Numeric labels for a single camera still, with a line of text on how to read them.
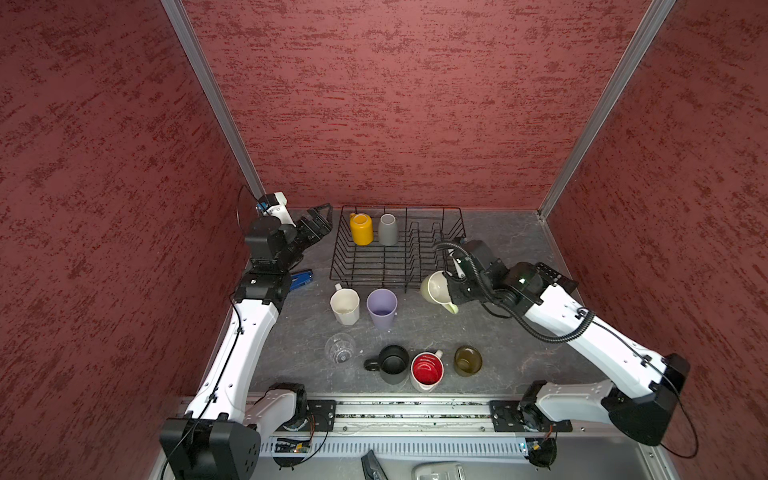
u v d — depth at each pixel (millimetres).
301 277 1002
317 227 631
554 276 1001
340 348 849
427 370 809
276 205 626
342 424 729
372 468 663
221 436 362
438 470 653
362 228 1025
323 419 734
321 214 634
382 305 888
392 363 811
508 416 741
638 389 392
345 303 882
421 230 1136
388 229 1041
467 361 829
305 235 631
